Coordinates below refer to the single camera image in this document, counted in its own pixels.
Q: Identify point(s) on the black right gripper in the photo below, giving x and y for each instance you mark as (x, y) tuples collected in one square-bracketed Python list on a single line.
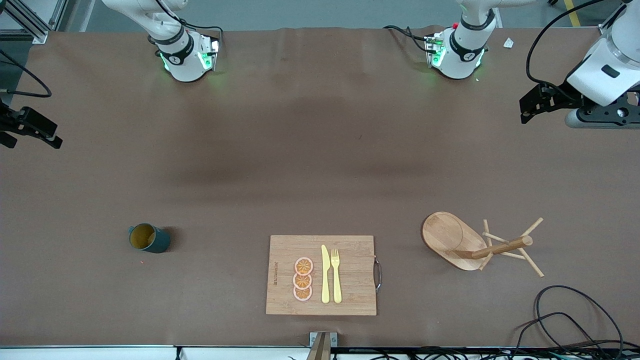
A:
[(9, 122)]

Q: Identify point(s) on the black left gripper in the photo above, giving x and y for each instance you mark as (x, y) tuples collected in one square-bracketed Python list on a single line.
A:
[(556, 96)]

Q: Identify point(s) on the dark teal mug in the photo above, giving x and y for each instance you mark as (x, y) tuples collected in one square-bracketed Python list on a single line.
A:
[(150, 239)]

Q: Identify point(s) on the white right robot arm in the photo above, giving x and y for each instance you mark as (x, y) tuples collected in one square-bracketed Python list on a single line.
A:
[(185, 67)]

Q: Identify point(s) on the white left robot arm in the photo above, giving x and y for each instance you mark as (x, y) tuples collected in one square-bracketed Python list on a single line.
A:
[(595, 80)]

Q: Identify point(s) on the wooden mug rack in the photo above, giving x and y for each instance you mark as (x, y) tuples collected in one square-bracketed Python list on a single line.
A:
[(447, 237)]

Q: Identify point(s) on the white paper scrap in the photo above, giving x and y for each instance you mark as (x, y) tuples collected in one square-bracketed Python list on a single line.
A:
[(508, 43)]

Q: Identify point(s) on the brown table mat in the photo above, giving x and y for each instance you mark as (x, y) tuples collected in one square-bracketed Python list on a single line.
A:
[(250, 150)]

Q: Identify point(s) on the bamboo cutting board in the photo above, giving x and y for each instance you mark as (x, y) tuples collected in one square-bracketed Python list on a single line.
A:
[(350, 280)]

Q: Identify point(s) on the yellow plastic fork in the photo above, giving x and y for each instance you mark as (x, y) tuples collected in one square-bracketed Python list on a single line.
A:
[(336, 285)]

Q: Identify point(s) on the yellow plastic knife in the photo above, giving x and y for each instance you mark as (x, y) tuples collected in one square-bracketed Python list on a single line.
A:
[(325, 280)]

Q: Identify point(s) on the orange slice toy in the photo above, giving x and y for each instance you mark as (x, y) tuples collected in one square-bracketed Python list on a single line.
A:
[(303, 266), (302, 281), (302, 293)]

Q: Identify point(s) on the aluminium frame profile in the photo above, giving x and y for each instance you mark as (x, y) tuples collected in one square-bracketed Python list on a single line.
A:
[(612, 20), (35, 31)]

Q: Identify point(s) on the white table edge rail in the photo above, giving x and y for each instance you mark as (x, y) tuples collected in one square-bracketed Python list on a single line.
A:
[(100, 352)]

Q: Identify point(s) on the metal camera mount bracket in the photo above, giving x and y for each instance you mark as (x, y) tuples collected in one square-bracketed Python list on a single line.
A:
[(323, 345)]

